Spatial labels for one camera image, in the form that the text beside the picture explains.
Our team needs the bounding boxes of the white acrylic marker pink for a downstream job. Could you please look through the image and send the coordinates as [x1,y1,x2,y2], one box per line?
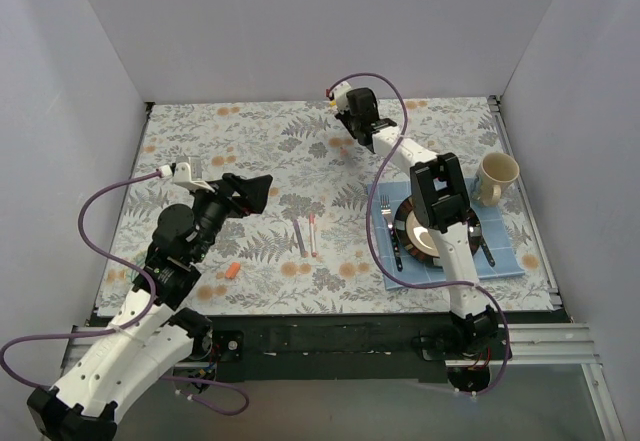
[308,213,318,258]

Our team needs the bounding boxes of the purple highlighter pen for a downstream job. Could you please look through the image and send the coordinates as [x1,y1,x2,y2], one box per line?
[292,219,307,258]

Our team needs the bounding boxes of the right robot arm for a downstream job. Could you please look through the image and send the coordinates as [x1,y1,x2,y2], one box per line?
[328,82,498,359]

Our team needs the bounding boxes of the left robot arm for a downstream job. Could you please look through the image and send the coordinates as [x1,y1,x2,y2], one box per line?
[27,163,273,440]

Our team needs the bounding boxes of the brown striped plate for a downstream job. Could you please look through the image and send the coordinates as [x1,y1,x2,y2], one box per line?
[394,196,483,268]

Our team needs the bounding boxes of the cream mug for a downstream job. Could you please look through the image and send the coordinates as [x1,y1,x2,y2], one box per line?
[470,152,520,207]

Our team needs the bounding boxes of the blue checkered placemat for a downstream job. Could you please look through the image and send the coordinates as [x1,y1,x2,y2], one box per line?
[372,181,524,291]

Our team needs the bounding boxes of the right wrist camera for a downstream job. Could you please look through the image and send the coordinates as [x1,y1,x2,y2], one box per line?
[326,81,352,113]

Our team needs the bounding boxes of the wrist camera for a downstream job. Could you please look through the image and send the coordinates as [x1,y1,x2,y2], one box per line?
[172,156,210,192]
[326,81,352,113]

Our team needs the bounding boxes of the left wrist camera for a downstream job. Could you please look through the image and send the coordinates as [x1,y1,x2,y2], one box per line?
[172,156,210,192]

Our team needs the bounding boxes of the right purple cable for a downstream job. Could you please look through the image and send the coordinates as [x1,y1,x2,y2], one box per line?
[327,71,515,397]

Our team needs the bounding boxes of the black handled fork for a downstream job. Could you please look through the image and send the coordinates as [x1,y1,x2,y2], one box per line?
[379,195,403,272]

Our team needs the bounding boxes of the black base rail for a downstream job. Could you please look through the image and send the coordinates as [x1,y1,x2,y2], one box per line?
[69,313,596,382]

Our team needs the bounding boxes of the black handled knife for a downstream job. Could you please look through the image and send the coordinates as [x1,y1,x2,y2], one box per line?
[480,238,496,267]

